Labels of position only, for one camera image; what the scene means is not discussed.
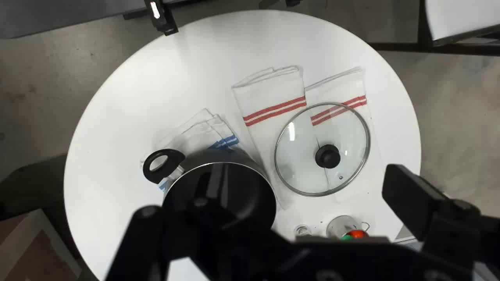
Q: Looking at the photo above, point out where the white towel with blue stripes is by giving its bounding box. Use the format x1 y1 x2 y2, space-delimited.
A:
154 107 242 193

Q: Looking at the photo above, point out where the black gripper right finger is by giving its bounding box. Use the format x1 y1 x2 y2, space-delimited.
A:
381 163 481 254

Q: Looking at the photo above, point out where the glass lid with black knob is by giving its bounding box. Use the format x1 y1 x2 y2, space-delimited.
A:
273 102 373 199

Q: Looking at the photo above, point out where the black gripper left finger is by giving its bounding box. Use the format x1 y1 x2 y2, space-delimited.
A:
104 205 175 281

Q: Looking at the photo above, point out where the brown cardboard box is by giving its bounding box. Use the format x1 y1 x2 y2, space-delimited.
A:
0 211 82 281

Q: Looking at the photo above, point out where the black cooking pot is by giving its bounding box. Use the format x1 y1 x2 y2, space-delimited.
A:
142 147 278 238

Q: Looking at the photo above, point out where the white chair with dark frame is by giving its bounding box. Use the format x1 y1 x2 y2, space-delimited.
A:
415 0 500 57

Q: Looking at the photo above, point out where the metal cup with coloured items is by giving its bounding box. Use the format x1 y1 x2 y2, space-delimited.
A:
325 215 373 243

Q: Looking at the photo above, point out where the white towel with red stripes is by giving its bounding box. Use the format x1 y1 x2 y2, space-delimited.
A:
229 65 309 177
303 66 387 174

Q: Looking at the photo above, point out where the black camera on stand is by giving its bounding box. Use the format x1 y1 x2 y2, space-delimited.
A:
142 0 179 38

